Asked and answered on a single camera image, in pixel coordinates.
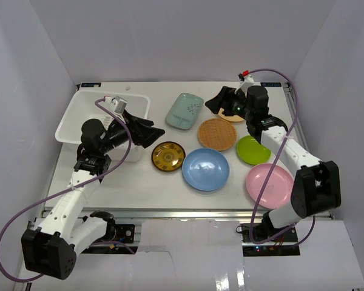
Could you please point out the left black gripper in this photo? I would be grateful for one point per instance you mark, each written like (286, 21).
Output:
(134, 130)

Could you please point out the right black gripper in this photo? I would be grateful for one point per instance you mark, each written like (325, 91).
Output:
(226, 97)

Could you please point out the teal rectangular ceramic plate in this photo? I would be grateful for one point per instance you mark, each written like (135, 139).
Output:
(184, 112)

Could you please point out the yellow brown patterned plate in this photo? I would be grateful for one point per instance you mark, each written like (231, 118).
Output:
(168, 156)

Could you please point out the blue round plate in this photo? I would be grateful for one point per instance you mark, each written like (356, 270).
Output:
(206, 169)

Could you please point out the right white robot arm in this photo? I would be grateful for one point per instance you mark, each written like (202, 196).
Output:
(316, 186)

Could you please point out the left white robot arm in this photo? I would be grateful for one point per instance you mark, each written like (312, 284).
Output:
(51, 248)

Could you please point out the white plastic bin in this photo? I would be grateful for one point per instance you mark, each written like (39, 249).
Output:
(82, 108)

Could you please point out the beige round plate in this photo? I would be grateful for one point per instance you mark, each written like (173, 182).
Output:
(232, 119)

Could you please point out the woven bamboo round plate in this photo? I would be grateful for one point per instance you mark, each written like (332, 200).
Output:
(217, 134)

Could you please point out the green round plate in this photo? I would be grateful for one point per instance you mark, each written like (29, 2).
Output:
(250, 151)

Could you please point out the pink round plate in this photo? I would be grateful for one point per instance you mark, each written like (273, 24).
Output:
(278, 189)

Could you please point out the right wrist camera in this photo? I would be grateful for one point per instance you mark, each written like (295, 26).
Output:
(246, 81)

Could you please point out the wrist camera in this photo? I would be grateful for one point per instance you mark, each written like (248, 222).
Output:
(116, 104)
(246, 81)

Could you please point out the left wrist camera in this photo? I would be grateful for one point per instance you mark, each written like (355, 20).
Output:
(116, 104)

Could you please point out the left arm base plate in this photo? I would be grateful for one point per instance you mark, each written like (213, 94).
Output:
(121, 242)

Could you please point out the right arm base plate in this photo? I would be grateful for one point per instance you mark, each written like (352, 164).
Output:
(281, 246)

